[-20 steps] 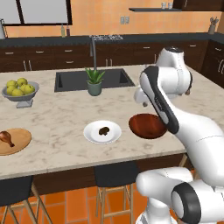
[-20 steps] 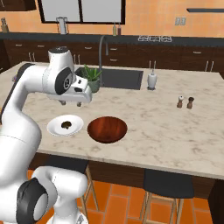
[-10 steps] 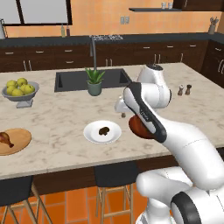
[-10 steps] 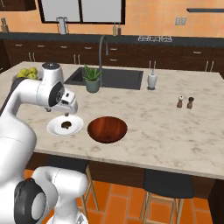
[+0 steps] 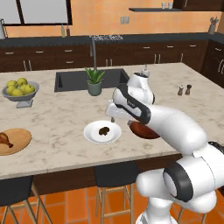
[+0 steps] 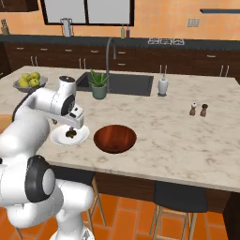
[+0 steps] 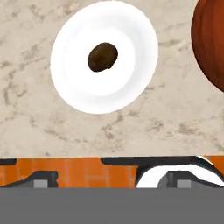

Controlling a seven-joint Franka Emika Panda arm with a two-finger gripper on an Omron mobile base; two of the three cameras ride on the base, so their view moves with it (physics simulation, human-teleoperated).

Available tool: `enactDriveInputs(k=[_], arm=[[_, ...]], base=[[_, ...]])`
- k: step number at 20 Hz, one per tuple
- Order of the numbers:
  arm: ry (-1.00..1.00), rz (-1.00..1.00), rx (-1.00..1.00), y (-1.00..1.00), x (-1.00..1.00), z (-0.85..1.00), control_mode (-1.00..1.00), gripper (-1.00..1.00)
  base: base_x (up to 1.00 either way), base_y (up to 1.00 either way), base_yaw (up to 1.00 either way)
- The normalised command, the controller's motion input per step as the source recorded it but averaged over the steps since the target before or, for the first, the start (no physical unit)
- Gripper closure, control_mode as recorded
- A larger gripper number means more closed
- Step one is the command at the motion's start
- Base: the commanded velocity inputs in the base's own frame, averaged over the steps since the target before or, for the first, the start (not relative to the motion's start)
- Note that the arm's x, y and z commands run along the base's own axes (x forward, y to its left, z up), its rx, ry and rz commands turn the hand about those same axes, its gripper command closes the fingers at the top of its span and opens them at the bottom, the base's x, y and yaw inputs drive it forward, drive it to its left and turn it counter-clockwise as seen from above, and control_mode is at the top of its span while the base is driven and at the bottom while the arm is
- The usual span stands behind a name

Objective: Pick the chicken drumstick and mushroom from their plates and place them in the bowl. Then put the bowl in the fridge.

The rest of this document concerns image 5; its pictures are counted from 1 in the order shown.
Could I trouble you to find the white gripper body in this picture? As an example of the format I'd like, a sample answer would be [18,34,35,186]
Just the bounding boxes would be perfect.
[104,99,131,122]

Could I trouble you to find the brown mushroom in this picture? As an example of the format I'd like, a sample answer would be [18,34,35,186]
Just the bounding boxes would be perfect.
[98,126,111,137]

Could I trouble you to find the red-brown bowl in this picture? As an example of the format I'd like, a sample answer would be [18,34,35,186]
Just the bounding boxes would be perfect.
[127,120,161,140]

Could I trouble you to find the grey fruit bowl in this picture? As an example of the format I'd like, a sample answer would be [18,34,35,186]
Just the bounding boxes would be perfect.
[1,80,40,109]

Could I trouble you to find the brown chicken drumstick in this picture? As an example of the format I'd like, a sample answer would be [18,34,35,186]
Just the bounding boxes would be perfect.
[0,131,15,149]

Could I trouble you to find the white plate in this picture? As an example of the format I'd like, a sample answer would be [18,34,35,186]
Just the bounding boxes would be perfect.
[83,120,123,145]

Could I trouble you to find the potted green plant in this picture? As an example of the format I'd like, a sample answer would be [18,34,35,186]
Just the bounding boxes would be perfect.
[84,67,106,97]

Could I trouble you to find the white soap dispenser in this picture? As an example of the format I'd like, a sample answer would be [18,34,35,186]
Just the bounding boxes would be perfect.
[140,64,151,79]

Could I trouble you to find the dark sink basin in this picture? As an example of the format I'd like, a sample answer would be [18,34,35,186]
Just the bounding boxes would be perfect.
[54,68,131,94]

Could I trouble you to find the black seat wooden stool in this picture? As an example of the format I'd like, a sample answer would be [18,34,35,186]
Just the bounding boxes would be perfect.
[94,161,140,224]
[171,202,208,224]
[0,174,54,224]

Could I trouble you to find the grey tap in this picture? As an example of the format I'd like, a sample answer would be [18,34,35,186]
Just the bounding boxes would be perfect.
[89,35,99,71]

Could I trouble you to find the black hob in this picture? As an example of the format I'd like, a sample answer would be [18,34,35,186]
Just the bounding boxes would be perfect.
[92,33,124,42]

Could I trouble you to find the dark wood island panel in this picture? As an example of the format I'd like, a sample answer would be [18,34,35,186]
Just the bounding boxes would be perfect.
[29,153,184,197]

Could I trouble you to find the dark wood cupboard run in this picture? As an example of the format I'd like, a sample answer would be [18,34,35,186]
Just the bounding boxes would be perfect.
[0,40,209,74]

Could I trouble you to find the round wooden plate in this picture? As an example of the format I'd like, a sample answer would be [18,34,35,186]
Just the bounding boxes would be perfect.
[0,128,32,157]

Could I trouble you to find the yellow bottle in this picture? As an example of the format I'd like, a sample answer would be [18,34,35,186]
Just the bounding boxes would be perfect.
[60,24,67,39]

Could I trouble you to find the dark wood side cupboards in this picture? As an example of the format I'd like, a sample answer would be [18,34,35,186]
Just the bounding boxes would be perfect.
[200,38,224,88]

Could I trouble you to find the black framed window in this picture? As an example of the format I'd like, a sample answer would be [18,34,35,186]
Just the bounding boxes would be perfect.
[0,0,74,27]

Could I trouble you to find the grey utensil pot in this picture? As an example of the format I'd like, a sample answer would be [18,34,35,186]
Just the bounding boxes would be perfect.
[207,16,220,36]

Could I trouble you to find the dark wall shelf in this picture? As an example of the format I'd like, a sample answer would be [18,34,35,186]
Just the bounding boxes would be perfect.
[129,7,183,13]

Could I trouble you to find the dark wood wall cupboard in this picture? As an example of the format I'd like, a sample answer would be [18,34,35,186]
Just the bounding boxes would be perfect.
[172,0,224,12]

